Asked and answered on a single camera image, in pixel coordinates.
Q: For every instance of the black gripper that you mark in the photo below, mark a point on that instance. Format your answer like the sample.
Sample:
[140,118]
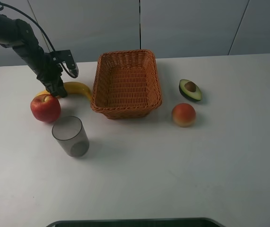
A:
[54,63]

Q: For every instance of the yellow banana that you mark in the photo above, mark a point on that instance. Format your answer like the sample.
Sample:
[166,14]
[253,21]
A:
[72,88]

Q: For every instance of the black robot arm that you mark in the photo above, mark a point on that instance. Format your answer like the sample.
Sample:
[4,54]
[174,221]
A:
[18,35]

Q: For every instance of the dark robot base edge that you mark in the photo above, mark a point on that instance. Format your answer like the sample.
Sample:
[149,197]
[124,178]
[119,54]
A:
[159,222]

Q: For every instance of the brown wicker basket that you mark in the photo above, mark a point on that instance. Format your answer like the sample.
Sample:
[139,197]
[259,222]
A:
[126,84]

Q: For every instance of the red apple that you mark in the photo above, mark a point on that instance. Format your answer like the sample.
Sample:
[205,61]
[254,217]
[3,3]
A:
[45,108]

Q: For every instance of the grey translucent plastic cup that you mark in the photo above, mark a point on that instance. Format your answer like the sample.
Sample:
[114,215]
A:
[70,134]

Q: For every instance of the orange red peach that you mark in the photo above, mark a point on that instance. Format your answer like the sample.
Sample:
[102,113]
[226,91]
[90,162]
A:
[183,115]

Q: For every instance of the halved avocado with pit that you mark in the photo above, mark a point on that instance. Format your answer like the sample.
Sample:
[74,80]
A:
[190,90]

